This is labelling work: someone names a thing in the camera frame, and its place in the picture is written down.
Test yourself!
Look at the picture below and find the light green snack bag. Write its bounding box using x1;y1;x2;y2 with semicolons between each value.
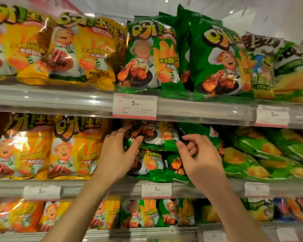
218;146;273;180
264;128;303;165
223;126;293;162
240;197;275;223

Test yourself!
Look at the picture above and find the yellow chef snack bag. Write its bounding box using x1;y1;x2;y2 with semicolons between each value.
0;113;57;180
89;197;122;230
0;3;55;85
38;200;73;233
47;12;129;91
47;115;113;180

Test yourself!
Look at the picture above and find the orange chef snack bag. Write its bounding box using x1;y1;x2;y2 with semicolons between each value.
0;201;45;234

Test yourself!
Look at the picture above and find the person's right hand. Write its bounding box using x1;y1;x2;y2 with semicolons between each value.
176;134;227;193

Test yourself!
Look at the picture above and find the person's left forearm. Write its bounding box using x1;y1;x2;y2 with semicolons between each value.
42;173;122;242

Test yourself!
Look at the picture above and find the green chef snack bag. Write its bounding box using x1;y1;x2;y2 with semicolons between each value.
115;15;190;99
122;120;184;152
158;11;192;85
126;148;173;183
120;198;162;229
176;4;257;102
158;197;195;227
166;153;193;185

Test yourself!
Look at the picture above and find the person's right forearm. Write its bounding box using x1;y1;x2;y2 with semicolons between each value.
198;177;269;242

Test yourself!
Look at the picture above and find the green blue cartoon snack bag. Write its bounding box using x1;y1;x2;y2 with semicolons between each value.
272;39;303;104
239;32;296;100

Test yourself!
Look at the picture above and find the white red price tag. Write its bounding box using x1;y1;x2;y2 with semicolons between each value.
276;227;300;242
254;105;290;128
23;185;62;201
112;93;158;120
244;182;270;197
141;183;172;199
203;230;228;242

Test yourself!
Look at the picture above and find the person's left hand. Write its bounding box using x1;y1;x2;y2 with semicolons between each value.
95;125;144;186

